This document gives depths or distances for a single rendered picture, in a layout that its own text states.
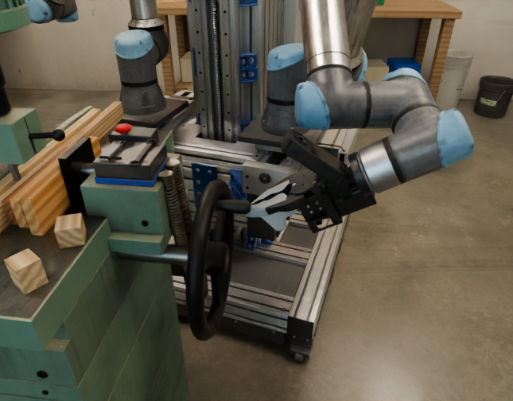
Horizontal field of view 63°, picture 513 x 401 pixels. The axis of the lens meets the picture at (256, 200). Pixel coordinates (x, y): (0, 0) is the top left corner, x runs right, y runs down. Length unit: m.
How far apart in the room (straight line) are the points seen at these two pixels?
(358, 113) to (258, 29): 0.75
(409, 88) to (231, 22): 0.73
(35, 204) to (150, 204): 0.17
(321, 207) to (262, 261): 1.02
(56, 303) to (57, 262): 0.07
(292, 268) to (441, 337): 0.63
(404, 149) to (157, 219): 0.41
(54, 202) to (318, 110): 0.46
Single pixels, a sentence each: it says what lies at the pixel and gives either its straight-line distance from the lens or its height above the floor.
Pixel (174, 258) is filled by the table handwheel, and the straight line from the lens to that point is 0.78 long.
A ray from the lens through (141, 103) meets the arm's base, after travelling 1.40.
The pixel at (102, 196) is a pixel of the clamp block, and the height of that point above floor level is 0.94.
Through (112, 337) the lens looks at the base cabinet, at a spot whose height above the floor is 0.69.
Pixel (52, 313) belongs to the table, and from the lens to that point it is 0.65.
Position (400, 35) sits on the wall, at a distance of 4.06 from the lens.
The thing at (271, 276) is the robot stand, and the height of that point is 0.21.
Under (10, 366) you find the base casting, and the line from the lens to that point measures 0.79.
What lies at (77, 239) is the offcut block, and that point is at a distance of 0.70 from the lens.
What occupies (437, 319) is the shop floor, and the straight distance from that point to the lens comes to 1.89.
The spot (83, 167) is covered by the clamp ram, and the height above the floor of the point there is 0.96.
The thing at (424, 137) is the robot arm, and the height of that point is 1.07.
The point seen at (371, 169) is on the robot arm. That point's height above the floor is 1.02.
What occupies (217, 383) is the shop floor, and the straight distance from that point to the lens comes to 1.58.
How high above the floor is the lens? 1.31
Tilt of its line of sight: 33 degrees down
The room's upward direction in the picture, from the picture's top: straight up
